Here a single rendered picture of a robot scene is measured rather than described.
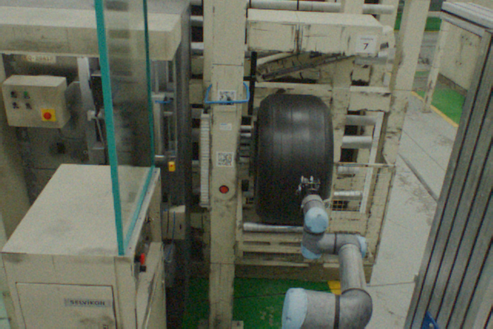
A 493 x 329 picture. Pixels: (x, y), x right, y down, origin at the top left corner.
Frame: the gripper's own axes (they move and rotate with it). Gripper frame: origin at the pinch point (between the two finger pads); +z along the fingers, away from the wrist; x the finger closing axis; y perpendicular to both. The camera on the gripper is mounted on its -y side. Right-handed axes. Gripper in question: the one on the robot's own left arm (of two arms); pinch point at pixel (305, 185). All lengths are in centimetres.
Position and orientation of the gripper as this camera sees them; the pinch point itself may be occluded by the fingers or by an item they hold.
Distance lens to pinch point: 196.4
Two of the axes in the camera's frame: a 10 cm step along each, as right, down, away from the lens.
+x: -10.0, -0.4, -0.2
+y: 0.5, -9.4, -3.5
